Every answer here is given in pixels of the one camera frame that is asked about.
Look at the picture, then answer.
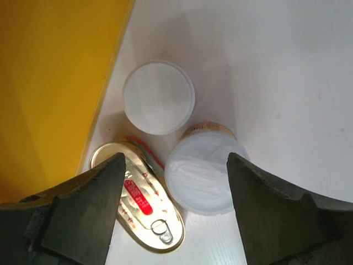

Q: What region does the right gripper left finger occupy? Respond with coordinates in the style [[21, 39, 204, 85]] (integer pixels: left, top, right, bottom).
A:
[[1, 153, 126, 264]]

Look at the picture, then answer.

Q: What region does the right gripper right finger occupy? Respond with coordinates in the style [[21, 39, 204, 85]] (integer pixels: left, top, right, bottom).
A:
[[227, 153, 352, 264]]

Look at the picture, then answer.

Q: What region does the right gold oval fish tin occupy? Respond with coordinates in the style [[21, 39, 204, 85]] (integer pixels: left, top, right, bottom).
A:
[[89, 136, 185, 253]]

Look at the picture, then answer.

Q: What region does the near small can white lid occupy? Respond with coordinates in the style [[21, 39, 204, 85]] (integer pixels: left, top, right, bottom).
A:
[[164, 122, 249, 216]]

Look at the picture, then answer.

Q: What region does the small can white lid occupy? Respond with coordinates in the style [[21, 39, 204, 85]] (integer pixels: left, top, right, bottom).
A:
[[122, 60, 196, 135], [164, 122, 249, 216]]

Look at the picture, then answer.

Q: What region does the far small can white lid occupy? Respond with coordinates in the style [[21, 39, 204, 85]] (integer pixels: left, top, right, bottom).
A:
[[122, 60, 196, 135]]

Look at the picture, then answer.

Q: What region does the yellow two-shelf cabinet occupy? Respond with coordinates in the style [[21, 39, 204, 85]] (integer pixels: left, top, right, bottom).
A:
[[1, 1, 134, 202]]

